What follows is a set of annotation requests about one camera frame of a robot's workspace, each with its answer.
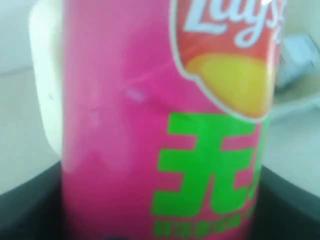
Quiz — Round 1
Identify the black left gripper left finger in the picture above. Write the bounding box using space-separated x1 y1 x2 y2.
0 162 65 240

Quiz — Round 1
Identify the pink Lays chip can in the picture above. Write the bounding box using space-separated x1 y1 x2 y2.
62 0 287 240

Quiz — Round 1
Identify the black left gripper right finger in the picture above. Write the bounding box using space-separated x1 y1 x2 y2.
249 166 320 240

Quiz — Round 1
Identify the cream bin triangle mark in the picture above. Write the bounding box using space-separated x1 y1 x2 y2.
28 0 63 156

